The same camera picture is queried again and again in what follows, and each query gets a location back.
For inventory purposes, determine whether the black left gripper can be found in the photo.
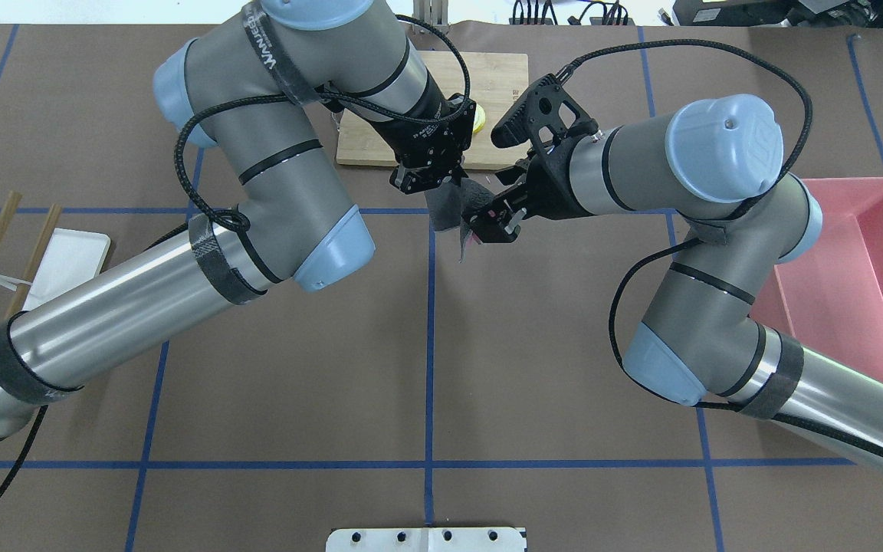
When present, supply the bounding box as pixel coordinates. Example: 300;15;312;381
377;94;477;193

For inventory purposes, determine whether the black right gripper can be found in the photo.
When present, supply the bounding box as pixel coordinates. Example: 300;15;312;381
463;153;588;244

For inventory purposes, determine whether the dark grey cloth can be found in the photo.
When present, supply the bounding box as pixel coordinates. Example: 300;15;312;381
424;177;495;262

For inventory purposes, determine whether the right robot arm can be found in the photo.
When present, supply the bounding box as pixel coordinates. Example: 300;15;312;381
471;92;883;471

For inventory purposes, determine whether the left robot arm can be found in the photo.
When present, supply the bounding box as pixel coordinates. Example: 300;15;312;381
0;1;475;441

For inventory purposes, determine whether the yellow lemon slice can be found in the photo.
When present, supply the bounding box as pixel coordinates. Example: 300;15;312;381
472;103;487;135

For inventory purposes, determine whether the wooden cutting board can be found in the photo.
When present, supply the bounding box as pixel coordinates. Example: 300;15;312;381
336;52;530;171

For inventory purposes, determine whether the pink plastic bin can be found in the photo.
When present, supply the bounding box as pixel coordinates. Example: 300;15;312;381
751;177;883;382

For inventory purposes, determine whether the white rectangular tray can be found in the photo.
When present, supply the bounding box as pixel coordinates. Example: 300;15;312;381
22;228;111;311

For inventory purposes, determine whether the aluminium frame post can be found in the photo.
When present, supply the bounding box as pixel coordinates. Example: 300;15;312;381
412;0;449;32

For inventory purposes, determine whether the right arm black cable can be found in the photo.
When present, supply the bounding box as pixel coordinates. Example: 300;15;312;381
556;38;883;461

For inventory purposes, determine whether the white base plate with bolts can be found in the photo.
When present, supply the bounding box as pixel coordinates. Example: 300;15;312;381
325;527;528;551

